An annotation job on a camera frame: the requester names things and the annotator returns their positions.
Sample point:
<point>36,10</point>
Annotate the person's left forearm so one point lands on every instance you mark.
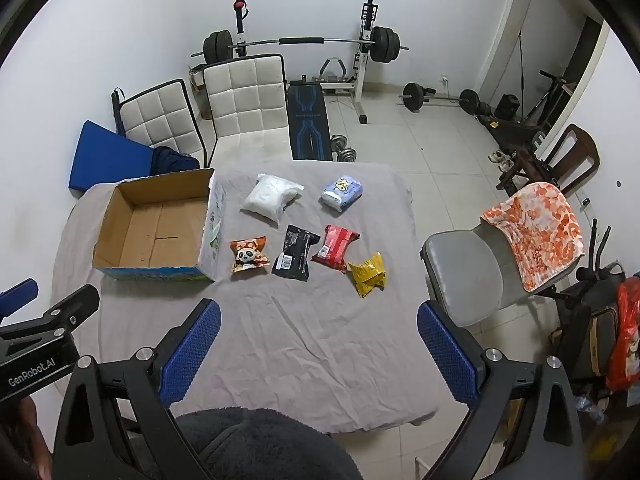
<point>35,440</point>

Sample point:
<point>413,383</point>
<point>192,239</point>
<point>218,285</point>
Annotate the black weight bench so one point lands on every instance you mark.
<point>305,115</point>

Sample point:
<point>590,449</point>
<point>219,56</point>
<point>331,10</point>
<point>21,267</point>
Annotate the white quilted chair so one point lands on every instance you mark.
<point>245,100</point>
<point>155,115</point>

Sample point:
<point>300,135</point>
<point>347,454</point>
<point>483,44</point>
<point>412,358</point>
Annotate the red snack packet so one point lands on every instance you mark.
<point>332,247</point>

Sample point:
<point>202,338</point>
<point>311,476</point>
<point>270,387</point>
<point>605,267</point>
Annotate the pair of white shoes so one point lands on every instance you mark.
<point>501,159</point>

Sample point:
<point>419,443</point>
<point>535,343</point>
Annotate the person's dark fleece clothing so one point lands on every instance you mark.
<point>265,445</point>

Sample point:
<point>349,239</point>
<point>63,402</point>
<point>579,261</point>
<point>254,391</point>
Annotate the blue foam mat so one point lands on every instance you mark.
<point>110,155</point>

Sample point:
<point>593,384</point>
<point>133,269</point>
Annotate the short barbell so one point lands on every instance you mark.
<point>413,96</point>

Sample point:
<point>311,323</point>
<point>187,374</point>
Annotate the black backpack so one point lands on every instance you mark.
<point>595,345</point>

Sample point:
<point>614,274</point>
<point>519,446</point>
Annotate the black snack packet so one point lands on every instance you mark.
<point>295,252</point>

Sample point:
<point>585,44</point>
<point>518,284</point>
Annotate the light blue tissue pack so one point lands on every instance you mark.
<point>342,192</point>

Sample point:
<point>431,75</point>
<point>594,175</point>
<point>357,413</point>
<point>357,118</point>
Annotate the orange floral towel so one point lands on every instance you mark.
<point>540,230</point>

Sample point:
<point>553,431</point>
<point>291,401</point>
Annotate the black kick scooter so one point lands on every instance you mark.
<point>542,102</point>

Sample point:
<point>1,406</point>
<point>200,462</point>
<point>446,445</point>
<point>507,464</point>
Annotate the white soft packet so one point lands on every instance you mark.
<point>270,197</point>

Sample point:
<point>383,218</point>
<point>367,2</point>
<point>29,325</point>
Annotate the cardboard box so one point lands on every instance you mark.
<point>150,230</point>

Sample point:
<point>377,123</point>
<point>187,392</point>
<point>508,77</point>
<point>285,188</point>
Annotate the dark blue cloth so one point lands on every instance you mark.
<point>172,160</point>

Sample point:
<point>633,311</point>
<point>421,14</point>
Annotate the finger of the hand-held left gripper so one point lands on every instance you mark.
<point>75,306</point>
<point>20,295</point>

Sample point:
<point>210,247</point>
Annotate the grey office chair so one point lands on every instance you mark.
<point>460,270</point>

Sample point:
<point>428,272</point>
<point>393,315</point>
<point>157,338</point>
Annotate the red plastic bag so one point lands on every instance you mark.
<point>625,330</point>

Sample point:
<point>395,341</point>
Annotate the grey tablecloth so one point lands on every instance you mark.
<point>300,340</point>

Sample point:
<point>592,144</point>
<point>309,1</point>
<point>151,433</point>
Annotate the panda print snack packet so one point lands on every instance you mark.
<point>247,257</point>

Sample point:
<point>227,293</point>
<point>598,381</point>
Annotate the chrome dumbbell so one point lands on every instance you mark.
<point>339,140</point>
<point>347,155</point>

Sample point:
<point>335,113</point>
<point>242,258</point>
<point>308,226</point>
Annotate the yellow snack packet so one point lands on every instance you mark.
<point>367,275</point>

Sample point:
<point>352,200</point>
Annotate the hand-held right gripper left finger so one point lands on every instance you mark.
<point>192,350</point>

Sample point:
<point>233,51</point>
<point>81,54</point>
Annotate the long barbell with plates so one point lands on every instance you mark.
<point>310,40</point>

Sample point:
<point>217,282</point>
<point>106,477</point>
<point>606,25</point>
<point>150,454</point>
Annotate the black speaker box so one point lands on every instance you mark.
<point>507,107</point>

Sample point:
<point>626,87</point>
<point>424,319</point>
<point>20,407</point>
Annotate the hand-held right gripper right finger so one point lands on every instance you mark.
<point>447,355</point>

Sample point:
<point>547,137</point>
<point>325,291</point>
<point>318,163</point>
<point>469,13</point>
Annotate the brown wooden chair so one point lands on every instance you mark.
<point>580,147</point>

